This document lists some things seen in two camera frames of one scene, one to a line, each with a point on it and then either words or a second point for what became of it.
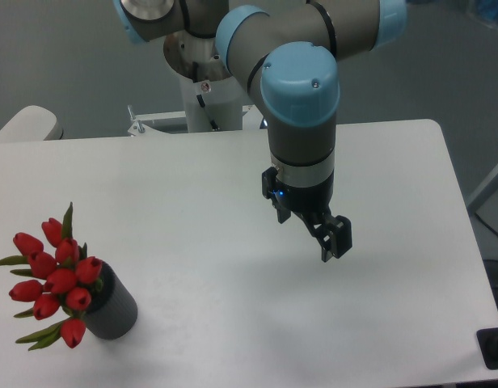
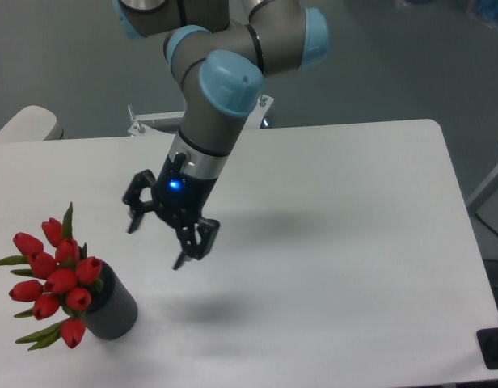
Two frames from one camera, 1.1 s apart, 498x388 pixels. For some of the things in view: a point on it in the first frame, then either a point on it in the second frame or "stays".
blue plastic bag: (493, 10) stays
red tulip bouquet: (69, 275) stays
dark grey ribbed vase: (113, 310) stays
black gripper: (332, 234) → (179, 194)
